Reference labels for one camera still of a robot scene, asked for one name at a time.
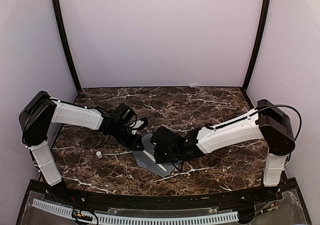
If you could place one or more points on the white slotted cable duct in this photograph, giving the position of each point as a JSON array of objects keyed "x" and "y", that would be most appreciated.
[{"x": 101, "y": 218}]

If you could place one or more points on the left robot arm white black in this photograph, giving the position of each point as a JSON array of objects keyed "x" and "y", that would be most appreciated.
[{"x": 121, "y": 123}]

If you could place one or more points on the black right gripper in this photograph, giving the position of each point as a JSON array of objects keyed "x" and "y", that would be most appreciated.
[{"x": 158, "y": 158}]

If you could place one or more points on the white glue stick cap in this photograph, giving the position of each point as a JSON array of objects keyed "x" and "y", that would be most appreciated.
[{"x": 99, "y": 154}]

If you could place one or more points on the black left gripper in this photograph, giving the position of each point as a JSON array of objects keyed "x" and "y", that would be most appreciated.
[{"x": 137, "y": 139}]

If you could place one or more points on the beige letter sheet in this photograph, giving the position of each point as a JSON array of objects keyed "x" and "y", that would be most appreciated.
[{"x": 152, "y": 158}]

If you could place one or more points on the black left frame post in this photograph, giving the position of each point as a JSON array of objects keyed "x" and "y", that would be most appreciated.
[{"x": 65, "y": 44}]

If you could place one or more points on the black right frame post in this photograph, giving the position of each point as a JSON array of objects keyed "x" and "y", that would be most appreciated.
[{"x": 256, "y": 45}]

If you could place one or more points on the grey paper envelope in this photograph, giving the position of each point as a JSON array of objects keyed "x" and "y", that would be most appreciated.
[{"x": 144, "y": 162}]

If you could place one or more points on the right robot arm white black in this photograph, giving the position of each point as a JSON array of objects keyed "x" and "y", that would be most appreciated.
[{"x": 267, "y": 121}]

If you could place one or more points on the black frame post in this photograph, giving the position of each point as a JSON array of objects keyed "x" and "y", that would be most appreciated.
[
  {"x": 65, "y": 44},
  {"x": 256, "y": 45}
]

